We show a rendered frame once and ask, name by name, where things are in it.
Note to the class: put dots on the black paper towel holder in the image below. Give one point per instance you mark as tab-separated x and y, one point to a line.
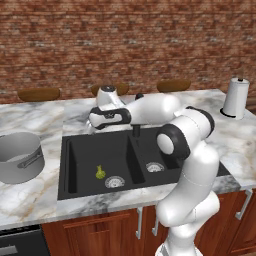
227	114

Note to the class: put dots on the brown wooden cupboard door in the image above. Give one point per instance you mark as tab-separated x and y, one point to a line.
96	233
245	233
213	230

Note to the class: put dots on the brown wooden stool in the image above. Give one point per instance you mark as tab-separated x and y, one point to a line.
173	85
122	88
38	94

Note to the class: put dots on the black tap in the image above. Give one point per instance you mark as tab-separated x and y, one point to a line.
136	130

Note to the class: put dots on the black dishwasher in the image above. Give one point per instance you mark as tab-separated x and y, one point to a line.
21	241

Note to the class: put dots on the black double sink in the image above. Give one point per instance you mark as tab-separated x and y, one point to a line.
93	156

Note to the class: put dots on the round metal sink drain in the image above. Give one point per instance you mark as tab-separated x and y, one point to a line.
154	167
114	182

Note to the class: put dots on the white paper towel roll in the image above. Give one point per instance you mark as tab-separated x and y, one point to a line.
236	98

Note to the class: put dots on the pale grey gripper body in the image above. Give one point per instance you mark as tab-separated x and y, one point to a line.
91	128

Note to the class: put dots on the grey metal pot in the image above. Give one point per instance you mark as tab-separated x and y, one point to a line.
20	163

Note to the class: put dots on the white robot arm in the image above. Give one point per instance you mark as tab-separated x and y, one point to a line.
196	173

